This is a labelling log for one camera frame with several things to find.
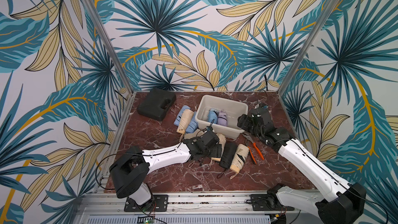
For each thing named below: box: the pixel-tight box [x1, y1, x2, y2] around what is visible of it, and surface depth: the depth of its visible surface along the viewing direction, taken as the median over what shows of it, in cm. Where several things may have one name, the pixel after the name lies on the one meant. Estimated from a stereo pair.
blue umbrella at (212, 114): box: [207, 107, 219, 124], surface depth 103 cm
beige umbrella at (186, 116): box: [176, 108, 194, 135], surface depth 100 cm
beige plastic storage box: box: [194, 94, 249, 139], surface depth 100 cm
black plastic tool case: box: [136, 87, 177, 122], surface depth 108 cm
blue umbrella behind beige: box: [185, 111, 199, 134], surface depth 99 cm
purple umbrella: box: [217, 108, 228, 126], surface depth 102 cm
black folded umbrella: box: [216, 141, 239, 179], surface depth 87 cm
